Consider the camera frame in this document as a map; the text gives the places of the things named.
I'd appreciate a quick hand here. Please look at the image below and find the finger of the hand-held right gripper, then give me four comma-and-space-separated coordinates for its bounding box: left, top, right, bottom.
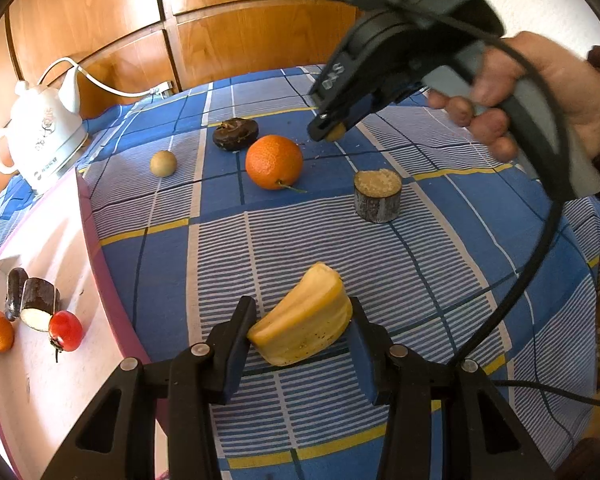
342, 85, 421, 128
306, 102, 361, 142

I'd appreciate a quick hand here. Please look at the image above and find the blue plaid tablecloth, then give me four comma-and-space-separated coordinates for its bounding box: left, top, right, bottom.
0, 62, 600, 480

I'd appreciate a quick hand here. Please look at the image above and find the person's right hand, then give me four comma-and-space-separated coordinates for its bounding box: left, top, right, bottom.
425, 30, 600, 163

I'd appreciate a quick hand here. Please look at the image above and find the white power cord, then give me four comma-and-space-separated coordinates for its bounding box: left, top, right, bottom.
37, 57, 173, 98

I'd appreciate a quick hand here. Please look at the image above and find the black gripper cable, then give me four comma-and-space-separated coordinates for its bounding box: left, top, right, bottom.
387, 0, 600, 408

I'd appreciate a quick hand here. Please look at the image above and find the short sugarcane cylinder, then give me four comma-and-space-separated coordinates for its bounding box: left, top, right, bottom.
354, 169, 402, 223

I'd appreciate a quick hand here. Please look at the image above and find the wooden wardrobe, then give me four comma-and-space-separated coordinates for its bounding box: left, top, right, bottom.
0, 0, 481, 201

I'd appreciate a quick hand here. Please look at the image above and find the dark brown mangosteen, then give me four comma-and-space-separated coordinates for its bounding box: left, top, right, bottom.
212, 117, 260, 152

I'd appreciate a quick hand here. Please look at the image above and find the pink-edged white cardboard box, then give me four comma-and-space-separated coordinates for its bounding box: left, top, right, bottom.
0, 165, 168, 480

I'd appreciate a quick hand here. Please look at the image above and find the white floral electric kettle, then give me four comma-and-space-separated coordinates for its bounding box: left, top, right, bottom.
0, 67, 88, 196

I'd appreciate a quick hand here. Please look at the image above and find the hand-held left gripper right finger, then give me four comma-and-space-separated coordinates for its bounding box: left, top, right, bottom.
347, 297, 551, 480

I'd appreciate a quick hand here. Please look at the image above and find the dark purple sugarcane piece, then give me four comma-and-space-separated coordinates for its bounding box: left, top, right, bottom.
5, 267, 29, 322
20, 277, 62, 332

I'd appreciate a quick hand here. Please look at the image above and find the yellow fruit wedge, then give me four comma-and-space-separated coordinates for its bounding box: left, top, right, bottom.
246, 261, 353, 367

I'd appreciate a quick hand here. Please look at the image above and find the red tomato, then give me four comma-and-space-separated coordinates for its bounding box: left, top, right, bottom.
48, 310, 84, 363

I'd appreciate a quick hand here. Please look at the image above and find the large orange with stem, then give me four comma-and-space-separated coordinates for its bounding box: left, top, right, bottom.
245, 135, 308, 194

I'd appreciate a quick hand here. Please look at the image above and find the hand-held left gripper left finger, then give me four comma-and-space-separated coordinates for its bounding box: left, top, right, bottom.
39, 295, 258, 480

